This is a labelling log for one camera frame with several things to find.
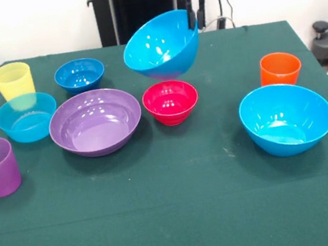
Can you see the translucent light blue bowl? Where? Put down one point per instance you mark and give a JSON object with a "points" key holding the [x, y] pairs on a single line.
{"points": [[27, 126]]}

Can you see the large blue bowl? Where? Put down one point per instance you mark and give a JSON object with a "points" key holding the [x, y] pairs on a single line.
{"points": [[161, 48], [287, 122]]}

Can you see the wide purple bowl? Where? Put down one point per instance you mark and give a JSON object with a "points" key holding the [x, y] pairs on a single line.
{"points": [[96, 127]]}

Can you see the dark green tablecloth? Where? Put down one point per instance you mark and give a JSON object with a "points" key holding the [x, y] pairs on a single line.
{"points": [[171, 209]]}

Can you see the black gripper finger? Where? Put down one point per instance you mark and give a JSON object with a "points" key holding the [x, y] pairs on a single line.
{"points": [[191, 15], [200, 14]]}

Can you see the orange cup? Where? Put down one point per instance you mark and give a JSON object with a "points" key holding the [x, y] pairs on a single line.
{"points": [[280, 71]]}

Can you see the small red bowl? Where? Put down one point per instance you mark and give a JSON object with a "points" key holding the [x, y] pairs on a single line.
{"points": [[171, 103]]}

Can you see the black power plug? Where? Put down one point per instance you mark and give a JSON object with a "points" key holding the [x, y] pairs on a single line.
{"points": [[222, 22]]}

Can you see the small dark blue bowl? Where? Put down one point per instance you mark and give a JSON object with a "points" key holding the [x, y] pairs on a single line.
{"points": [[79, 77]]}

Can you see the yellow cup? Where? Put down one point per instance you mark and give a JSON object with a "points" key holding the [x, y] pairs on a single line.
{"points": [[13, 79]]}

